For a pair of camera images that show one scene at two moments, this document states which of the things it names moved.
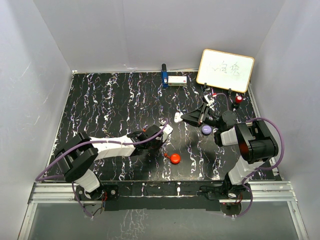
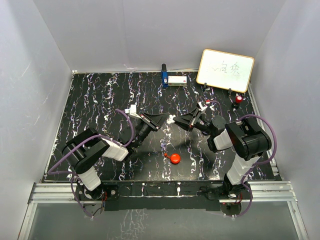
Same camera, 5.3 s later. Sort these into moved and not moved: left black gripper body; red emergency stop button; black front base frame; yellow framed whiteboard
Moved: left black gripper body
Not moved: black front base frame; yellow framed whiteboard; red emergency stop button
